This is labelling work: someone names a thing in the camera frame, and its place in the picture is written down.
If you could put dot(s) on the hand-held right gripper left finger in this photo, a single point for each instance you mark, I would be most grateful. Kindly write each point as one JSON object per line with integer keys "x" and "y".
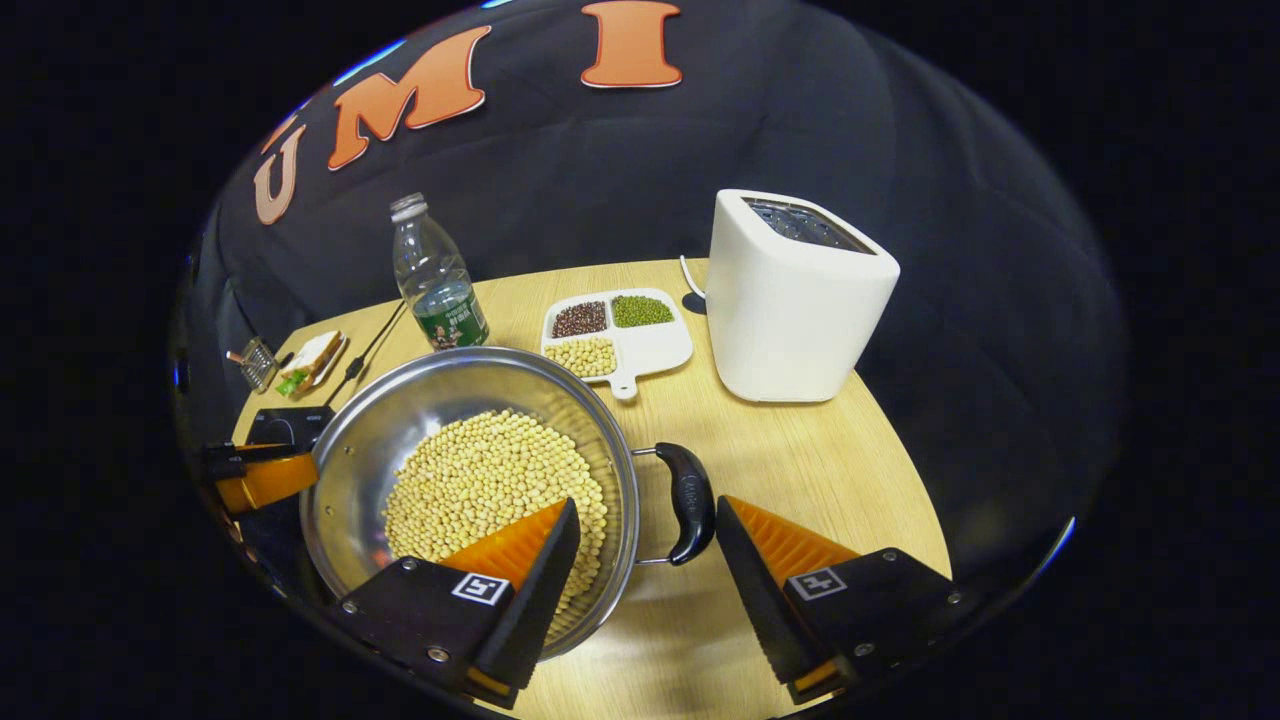
{"x": 530, "y": 610}

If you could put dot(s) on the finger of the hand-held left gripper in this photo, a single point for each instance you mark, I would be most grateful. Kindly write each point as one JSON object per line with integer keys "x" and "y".
{"x": 265, "y": 482}

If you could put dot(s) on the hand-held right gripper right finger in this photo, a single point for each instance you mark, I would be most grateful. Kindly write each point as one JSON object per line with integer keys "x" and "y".
{"x": 765, "y": 610}

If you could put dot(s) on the sandwich with lettuce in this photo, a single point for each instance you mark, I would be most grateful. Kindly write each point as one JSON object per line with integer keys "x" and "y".
{"x": 308, "y": 362}

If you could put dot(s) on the large pile of yellow soybeans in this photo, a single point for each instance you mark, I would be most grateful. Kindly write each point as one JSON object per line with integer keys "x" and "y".
{"x": 480, "y": 480}

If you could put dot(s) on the small white plate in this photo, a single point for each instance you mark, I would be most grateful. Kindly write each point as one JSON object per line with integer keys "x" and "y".
{"x": 340, "y": 360}

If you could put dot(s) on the small heap of soybeans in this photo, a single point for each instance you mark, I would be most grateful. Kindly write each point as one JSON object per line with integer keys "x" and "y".
{"x": 582, "y": 357}

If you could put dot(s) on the clear plastic bottle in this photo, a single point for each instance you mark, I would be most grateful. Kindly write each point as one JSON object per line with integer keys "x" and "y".
{"x": 440, "y": 280}

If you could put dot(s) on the white divided plate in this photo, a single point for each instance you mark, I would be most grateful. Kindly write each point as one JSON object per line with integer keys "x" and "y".
{"x": 650, "y": 350}

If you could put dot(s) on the white toaster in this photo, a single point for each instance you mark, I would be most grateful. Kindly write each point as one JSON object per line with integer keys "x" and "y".
{"x": 790, "y": 320}

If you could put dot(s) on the pile of red beans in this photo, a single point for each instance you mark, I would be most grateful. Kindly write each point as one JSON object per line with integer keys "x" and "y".
{"x": 580, "y": 320}

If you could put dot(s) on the black desk grommet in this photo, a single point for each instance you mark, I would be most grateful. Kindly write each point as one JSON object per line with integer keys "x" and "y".
{"x": 695, "y": 303}

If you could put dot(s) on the pile of green mung beans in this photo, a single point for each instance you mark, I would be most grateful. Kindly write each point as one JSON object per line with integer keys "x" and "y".
{"x": 642, "y": 311}

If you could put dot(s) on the black backdrop cloth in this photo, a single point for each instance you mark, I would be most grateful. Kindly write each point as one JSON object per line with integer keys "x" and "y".
{"x": 850, "y": 130}

